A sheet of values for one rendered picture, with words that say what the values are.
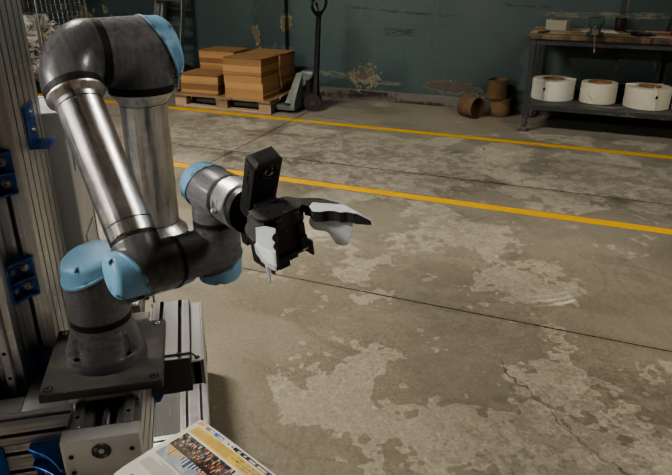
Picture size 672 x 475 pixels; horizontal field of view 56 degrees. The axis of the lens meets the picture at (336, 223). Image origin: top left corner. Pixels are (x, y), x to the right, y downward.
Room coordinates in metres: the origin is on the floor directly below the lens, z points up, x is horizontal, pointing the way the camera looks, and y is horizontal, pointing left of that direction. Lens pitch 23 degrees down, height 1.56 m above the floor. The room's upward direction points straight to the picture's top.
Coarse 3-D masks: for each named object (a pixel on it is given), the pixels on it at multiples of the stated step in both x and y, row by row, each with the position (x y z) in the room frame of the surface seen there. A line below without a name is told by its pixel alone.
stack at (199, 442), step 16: (192, 432) 0.82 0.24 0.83; (208, 432) 0.82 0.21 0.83; (160, 448) 0.79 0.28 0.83; (176, 448) 0.78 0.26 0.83; (192, 448) 0.78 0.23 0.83; (208, 448) 0.78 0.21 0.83; (224, 448) 0.78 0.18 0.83; (240, 448) 0.78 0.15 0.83; (128, 464) 0.75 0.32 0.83; (144, 464) 0.75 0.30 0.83; (160, 464) 0.75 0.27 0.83; (176, 464) 0.75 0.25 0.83; (192, 464) 0.75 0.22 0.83; (208, 464) 0.75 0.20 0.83; (224, 464) 0.75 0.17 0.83; (240, 464) 0.75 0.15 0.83; (256, 464) 0.75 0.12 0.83
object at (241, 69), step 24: (216, 48) 7.46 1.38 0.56; (240, 48) 7.46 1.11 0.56; (192, 72) 7.02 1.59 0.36; (216, 72) 7.02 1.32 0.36; (240, 72) 6.70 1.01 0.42; (264, 72) 6.67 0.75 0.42; (288, 72) 7.16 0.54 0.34; (192, 96) 6.90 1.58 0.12; (216, 96) 6.80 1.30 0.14; (240, 96) 6.69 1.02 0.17; (264, 96) 6.62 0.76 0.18
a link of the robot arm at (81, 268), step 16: (96, 240) 1.11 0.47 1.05; (64, 256) 1.06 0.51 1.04; (80, 256) 1.05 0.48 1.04; (96, 256) 1.04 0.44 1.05; (64, 272) 1.02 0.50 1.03; (80, 272) 1.01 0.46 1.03; (96, 272) 1.01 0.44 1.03; (64, 288) 1.02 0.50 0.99; (80, 288) 1.00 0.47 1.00; (96, 288) 1.01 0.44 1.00; (80, 304) 1.00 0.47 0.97; (96, 304) 1.01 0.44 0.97; (112, 304) 1.02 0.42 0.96; (128, 304) 1.06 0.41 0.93; (80, 320) 1.01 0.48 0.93; (96, 320) 1.01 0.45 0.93; (112, 320) 1.02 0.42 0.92
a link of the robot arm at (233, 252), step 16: (192, 240) 0.89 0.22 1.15; (208, 240) 0.90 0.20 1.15; (224, 240) 0.90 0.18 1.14; (240, 240) 0.94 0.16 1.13; (192, 256) 0.87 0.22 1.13; (208, 256) 0.89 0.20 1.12; (224, 256) 0.90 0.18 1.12; (240, 256) 0.93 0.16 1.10; (192, 272) 0.87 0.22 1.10; (208, 272) 0.89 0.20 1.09; (224, 272) 0.90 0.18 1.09; (240, 272) 0.93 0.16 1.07
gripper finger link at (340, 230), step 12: (312, 204) 0.80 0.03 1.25; (324, 204) 0.79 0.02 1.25; (336, 204) 0.79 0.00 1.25; (312, 216) 0.78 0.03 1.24; (324, 216) 0.77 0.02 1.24; (336, 216) 0.77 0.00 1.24; (348, 216) 0.76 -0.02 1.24; (360, 216) 0.75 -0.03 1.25; (324, 228) 0.79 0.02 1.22; (336, 228) 0.78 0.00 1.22; (348, 228) 0.78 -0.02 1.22; (336, 240) 0.79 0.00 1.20; (348, 240) 0.78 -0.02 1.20
